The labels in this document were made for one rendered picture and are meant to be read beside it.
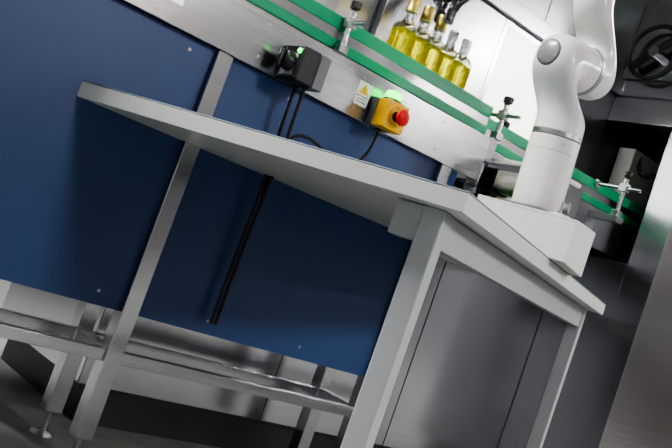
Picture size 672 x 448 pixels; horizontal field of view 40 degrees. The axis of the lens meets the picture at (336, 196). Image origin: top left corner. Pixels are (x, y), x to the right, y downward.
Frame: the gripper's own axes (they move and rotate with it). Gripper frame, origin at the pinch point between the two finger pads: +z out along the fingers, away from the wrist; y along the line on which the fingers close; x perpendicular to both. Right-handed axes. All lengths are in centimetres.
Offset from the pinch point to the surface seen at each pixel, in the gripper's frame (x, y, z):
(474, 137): 10.8, 15.5, 30.3
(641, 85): 103, -6, -21
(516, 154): 41.6, 4.1, 25.6
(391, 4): -9.9, -11.9, 0.8
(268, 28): -62, 16, 31
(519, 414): 103, -11, 102
